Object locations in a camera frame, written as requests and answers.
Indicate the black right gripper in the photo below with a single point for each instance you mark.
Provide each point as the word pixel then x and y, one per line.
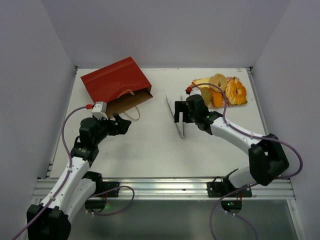
pixel 183 110

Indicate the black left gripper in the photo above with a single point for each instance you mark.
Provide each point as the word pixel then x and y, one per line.
pixel 121 128

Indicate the red paper bag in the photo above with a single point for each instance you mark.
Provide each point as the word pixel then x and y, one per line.
pixel 121 85

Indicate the fake orange bread loaf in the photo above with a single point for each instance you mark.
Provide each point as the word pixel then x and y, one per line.
pixel 217 99

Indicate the fake triangle sandwich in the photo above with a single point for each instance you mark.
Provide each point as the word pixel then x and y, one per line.
pixel 202 81

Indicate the fake plain bagel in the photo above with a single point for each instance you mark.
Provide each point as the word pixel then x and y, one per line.
pixel 218 80

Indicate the fake glazed ring pastry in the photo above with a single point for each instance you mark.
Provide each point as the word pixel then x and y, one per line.
pixel 235 92

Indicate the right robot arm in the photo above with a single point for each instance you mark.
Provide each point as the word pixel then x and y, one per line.
pixel 266 157

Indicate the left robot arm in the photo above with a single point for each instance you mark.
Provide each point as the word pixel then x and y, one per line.
pixel 52 218

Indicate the floral rectangular tray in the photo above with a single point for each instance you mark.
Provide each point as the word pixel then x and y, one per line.
pixel 232 87

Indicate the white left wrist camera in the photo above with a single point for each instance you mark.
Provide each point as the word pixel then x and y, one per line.
pixel 99 110

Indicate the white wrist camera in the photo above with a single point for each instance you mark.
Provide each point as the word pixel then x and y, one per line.
pixel 193 90
pixel 99 110

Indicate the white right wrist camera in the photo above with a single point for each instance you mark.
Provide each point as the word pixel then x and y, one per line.
pixel 193 90

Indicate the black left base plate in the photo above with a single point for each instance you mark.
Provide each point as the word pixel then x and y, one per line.
pixel 110 189

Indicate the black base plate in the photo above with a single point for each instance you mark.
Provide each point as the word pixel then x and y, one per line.
pixel 110 189
pixel 221 186

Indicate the aluminium frame rail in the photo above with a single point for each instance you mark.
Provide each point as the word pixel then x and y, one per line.
pixel 196 189

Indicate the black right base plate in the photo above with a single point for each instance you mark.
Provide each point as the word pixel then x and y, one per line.
pixel 221 186

